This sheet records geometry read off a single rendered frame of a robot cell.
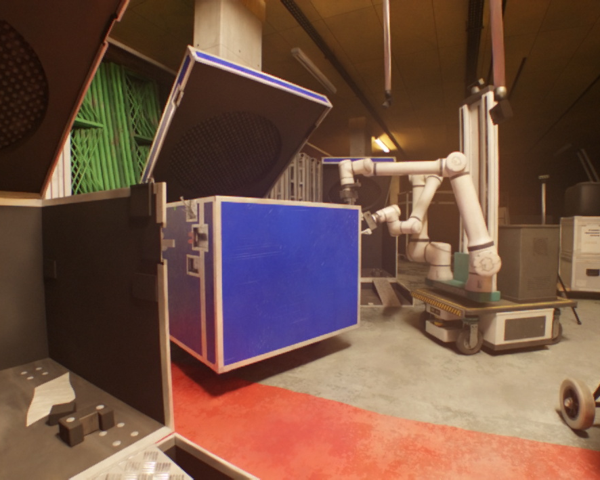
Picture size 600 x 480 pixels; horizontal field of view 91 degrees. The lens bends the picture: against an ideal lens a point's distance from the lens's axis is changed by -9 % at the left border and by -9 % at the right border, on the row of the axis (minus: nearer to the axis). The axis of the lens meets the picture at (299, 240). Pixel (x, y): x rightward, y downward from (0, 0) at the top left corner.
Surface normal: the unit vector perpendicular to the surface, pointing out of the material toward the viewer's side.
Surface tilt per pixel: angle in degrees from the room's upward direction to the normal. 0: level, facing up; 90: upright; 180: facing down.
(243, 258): 90
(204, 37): 90
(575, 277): 90
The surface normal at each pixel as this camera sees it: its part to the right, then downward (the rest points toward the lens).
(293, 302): 0.68, 0.03
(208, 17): -0.44, 0.04
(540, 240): 0.15, 0.04
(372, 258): -0.07, 0.04
